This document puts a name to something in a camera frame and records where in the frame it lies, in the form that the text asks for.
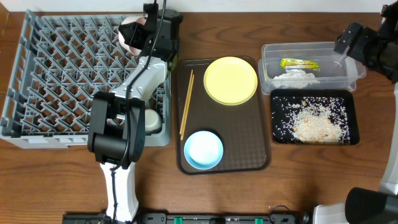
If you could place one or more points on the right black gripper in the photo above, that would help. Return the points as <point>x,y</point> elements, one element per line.
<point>365,37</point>

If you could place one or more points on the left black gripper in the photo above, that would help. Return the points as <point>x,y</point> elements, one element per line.
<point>134,36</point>

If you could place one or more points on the green snack wrapper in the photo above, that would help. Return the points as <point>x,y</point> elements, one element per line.
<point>292,63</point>

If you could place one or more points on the white paper napkin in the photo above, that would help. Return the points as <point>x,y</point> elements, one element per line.
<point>295,79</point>

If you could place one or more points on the white cup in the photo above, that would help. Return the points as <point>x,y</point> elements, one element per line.
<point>153,122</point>

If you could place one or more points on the rice food scraps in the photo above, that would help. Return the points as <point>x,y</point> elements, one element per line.
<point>309,120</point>

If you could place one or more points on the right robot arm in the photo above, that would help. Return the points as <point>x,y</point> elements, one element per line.
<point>363,205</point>

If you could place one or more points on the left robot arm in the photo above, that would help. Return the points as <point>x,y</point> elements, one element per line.
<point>117,124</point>

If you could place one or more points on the clear plastic waste bin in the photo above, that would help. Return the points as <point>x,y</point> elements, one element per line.
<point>335,71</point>

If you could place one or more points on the grey plastic dishwasher rack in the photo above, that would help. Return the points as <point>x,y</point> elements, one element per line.
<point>60,63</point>

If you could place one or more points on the wooden chopstick left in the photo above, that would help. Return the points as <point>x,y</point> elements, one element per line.
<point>186,103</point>

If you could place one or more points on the black rectangular tray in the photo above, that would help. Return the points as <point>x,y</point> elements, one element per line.
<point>344,94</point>

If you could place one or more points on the yellow round plate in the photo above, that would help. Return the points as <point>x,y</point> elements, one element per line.
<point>230,81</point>

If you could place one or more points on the light blue bowl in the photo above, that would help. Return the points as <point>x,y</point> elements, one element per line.
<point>203,150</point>

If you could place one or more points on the dark brown serving tray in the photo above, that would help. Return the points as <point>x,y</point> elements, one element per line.
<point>242,128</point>

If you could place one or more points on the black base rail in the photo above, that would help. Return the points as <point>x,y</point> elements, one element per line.
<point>163,218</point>

